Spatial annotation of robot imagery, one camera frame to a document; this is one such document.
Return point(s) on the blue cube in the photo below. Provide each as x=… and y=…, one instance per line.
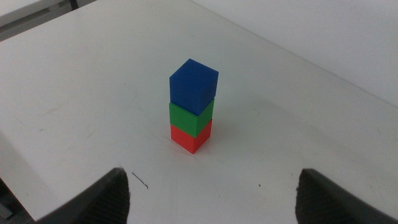
x=192, y=85

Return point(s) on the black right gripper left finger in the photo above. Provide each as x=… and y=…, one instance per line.
x=102, y=202

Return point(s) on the green cube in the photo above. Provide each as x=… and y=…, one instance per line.
x=188, y=119

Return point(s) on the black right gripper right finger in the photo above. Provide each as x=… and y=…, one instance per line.
x=323, y=205

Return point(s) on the red cube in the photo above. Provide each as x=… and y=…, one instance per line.
x=189, y=140

